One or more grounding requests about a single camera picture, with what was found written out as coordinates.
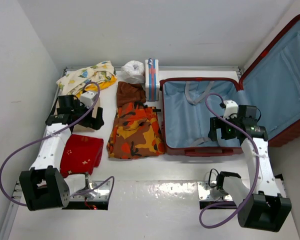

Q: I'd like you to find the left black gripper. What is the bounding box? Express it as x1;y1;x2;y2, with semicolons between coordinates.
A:
71;99;104;130

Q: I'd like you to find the red patterned towel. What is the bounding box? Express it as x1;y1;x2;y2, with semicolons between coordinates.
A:
59;134;104;178

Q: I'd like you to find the orange camouflage garment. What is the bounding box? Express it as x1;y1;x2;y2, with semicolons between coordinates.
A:
106;101;165;160

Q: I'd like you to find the white drawstring bag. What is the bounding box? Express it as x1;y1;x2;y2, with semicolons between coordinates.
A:
121;60;146;84

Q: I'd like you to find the white blue toiletry case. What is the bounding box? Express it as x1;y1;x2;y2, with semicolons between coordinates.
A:
144;58;160;102

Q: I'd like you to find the red suitcase blue lining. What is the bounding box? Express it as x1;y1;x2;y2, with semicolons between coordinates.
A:
160;14;300;157

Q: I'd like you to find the beige shirt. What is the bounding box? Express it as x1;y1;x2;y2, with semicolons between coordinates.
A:
45;95;104;133

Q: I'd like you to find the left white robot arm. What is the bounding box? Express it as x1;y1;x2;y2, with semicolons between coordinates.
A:
19;91;104;211

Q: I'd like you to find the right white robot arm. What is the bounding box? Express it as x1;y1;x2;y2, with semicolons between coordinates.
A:
208;100;292;233

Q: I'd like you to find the brown folded cloth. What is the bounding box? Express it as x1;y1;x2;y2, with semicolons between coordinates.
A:
116;81;146;107

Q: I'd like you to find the yellow white patterned cloth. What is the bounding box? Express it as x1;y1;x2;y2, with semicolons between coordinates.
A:
56;61;118;98

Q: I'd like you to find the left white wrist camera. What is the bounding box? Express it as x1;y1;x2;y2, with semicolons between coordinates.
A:
79;91;97;108

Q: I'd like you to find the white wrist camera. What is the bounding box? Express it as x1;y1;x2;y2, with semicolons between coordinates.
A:
79;91;97;108
223;100;239;120

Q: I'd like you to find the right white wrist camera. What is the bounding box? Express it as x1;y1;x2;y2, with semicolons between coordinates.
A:
223;100;239;120

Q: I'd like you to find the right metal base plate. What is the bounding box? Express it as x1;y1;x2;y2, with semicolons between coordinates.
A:
197;181;233;203

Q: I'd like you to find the metal base plate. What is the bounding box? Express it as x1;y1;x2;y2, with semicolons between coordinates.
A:
70;180;112;202
197;181;233;203

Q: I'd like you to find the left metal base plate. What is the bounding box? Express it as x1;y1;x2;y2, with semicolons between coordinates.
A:
70;180;112;202

